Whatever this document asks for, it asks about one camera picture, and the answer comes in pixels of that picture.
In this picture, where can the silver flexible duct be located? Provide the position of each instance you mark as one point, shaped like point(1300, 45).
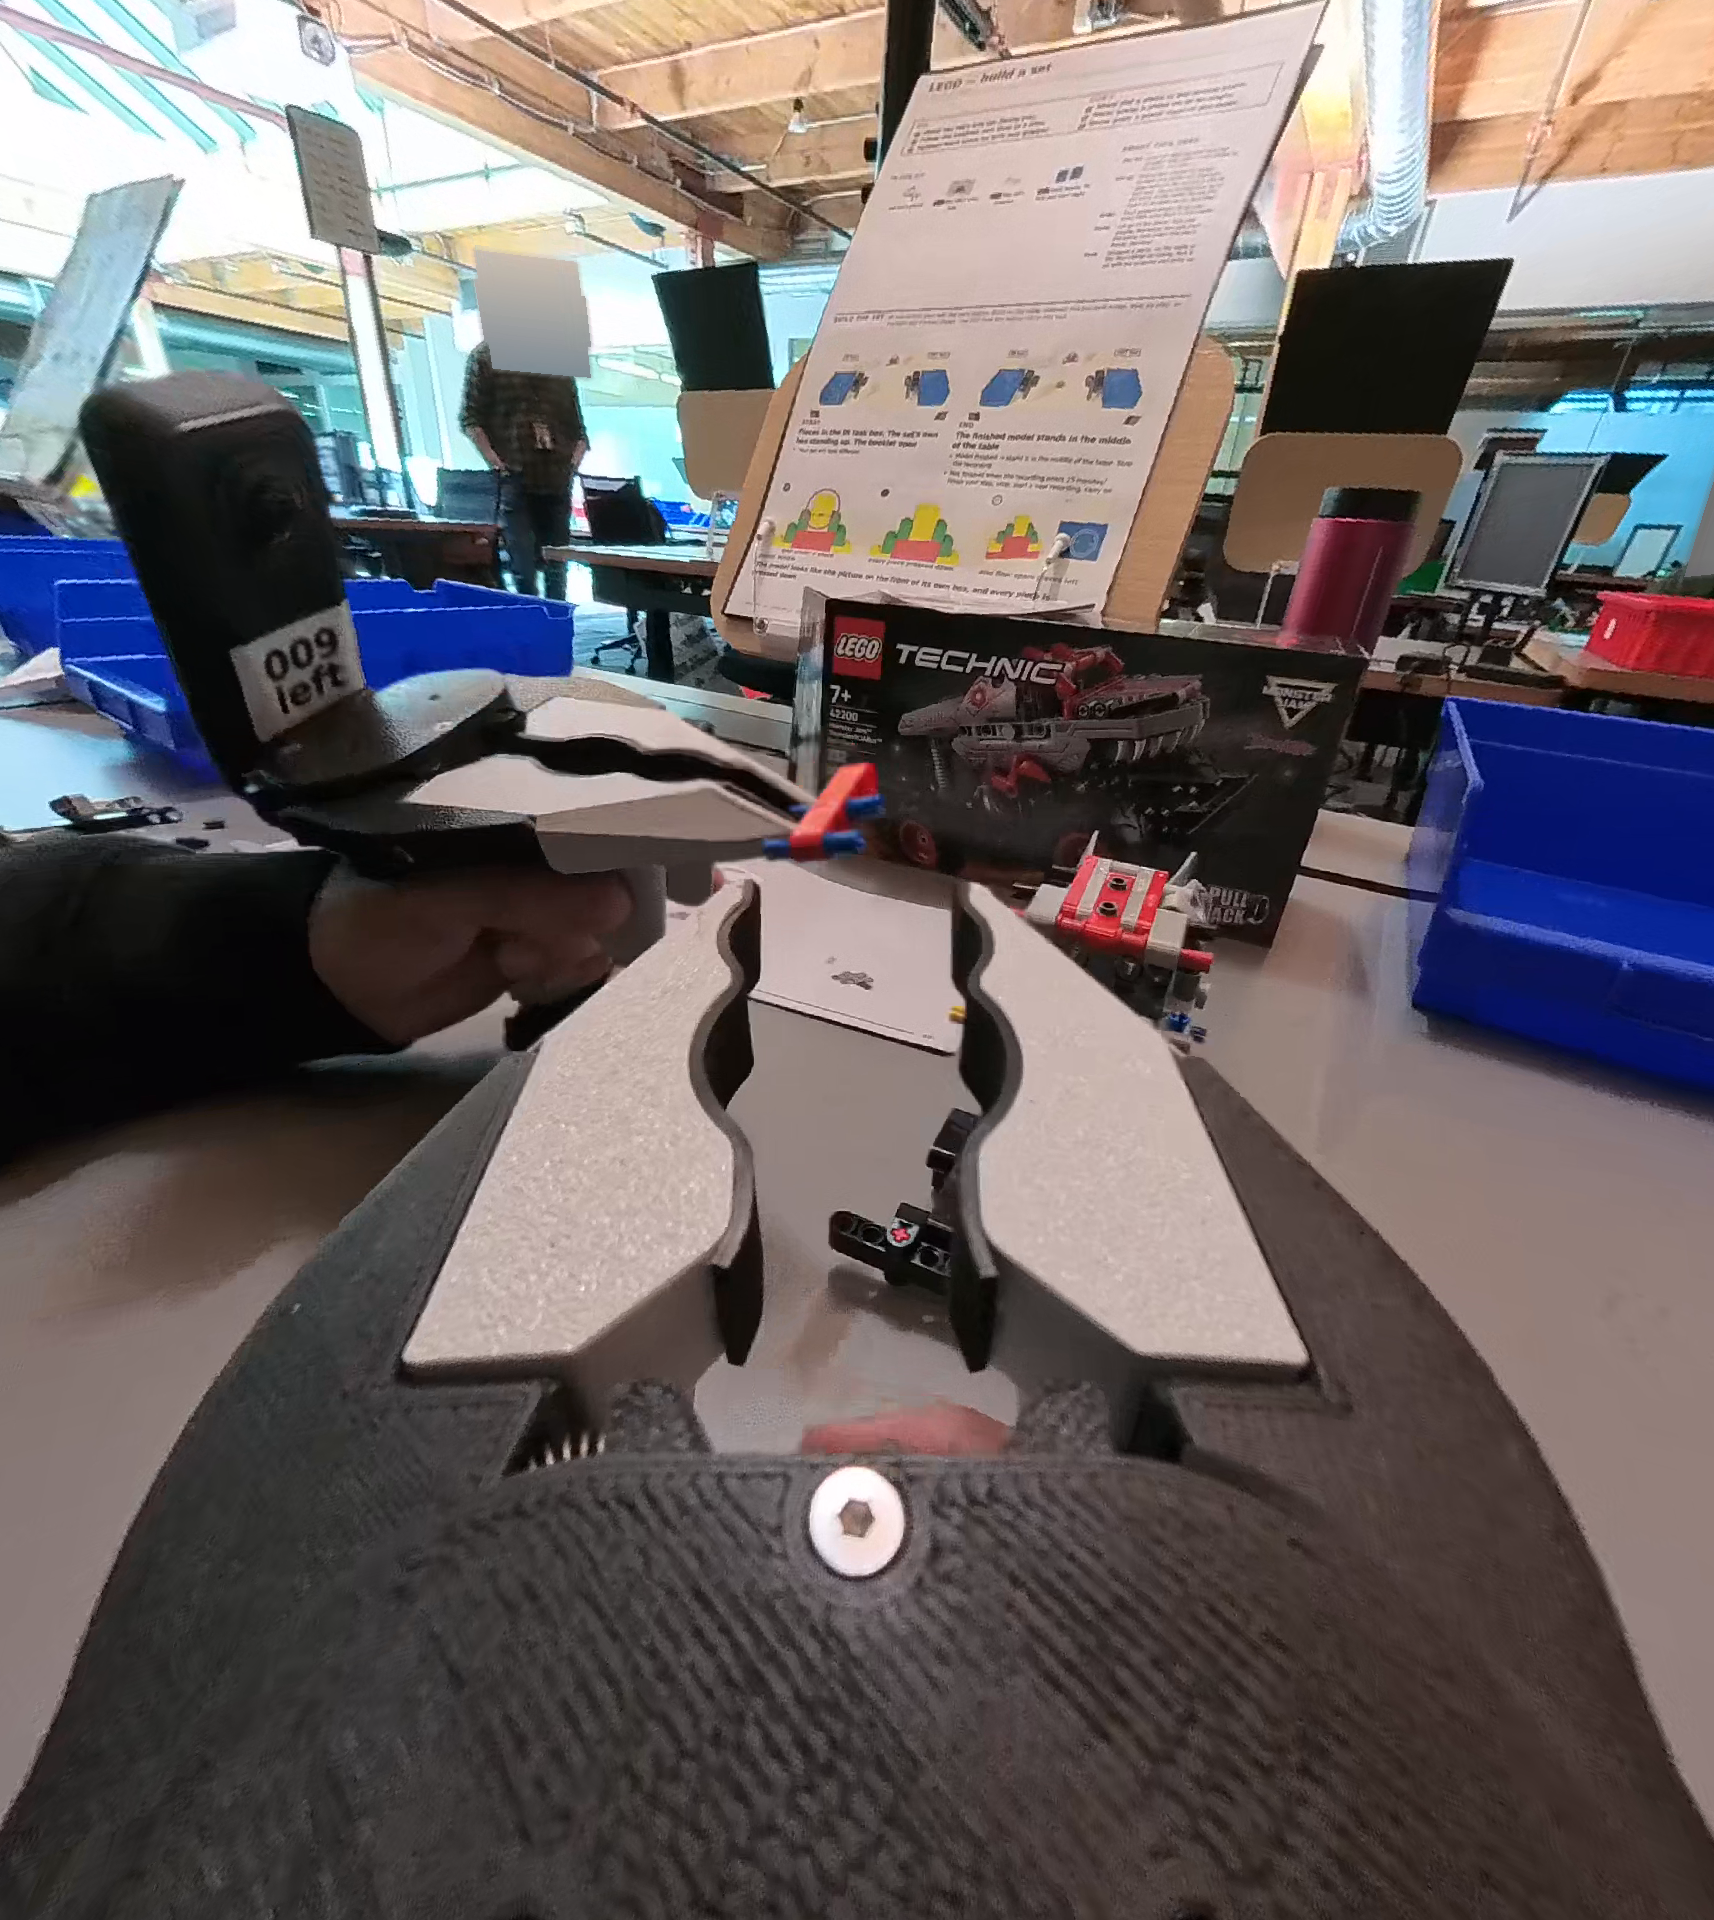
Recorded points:
point(1396, 134)

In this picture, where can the printed brick picture sheet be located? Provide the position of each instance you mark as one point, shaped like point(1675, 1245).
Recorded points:
point(1037, 329)

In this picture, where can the grey desk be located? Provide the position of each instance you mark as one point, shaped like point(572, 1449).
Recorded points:
point(1472, 1277)

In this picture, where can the person's left forearm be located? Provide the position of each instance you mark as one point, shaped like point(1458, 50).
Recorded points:
point(92, 975)

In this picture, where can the instruction poster on board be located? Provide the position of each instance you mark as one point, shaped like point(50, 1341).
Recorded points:
point(1181, 498)

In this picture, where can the small grey toy part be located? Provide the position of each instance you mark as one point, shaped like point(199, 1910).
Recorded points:
point(107, 812)

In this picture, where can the white instruction booklet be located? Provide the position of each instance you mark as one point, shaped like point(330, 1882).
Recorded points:
point(857, 975)

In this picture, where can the red storage bin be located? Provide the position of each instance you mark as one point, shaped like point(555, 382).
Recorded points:
point(1698, 639)

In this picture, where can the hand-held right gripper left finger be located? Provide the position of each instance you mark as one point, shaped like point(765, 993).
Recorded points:
point(603, 1188)

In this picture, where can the plywood and black panel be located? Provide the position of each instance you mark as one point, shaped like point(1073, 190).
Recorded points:
point(715, 347)
point(1380, 360)

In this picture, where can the paper sign on pole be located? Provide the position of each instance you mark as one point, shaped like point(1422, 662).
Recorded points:
point(331, 179)

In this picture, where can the grey monitor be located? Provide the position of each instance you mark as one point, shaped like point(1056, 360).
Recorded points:
point(1526, 525)

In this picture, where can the black toy set box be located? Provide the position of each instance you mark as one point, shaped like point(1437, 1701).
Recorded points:
point(1097, 737)

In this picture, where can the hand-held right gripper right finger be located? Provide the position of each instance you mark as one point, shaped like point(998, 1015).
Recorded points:
point(1142, 1188)

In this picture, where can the maroon bottle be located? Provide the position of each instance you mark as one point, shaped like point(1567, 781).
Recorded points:
point(1344, 571)

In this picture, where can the grey red toy brick vehicle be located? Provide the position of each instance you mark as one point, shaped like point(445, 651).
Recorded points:
point(1119, 916)

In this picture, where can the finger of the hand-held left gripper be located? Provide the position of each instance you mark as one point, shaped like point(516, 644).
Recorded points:
point(617, 825)
point(646, 745)

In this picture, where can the blue storage bin white tag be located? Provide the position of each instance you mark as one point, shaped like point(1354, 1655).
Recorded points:
point(107, 631)

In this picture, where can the person's left hand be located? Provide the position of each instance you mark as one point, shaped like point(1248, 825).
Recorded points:
point(469, 946)

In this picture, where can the red toy beam blue pins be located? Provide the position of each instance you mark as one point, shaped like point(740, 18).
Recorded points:
point(829, 808)

